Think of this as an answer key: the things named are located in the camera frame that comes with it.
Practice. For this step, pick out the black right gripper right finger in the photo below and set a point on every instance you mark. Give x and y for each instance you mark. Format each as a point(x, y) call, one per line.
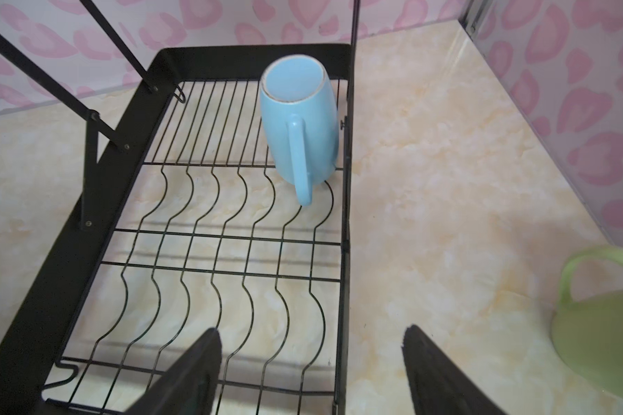
point(437, 385)

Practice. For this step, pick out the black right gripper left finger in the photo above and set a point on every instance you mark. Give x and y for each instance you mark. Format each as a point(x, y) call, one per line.
point(189, 385)

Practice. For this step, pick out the light blue ceramic mug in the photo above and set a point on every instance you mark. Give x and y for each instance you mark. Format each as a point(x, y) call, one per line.
point(300, 121)

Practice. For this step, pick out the pale green ceramic mug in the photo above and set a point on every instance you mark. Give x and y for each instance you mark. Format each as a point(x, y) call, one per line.
point(588, 334)

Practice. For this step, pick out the black wire dish rack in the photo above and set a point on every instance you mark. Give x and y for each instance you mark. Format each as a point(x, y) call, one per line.
point(39, 333)

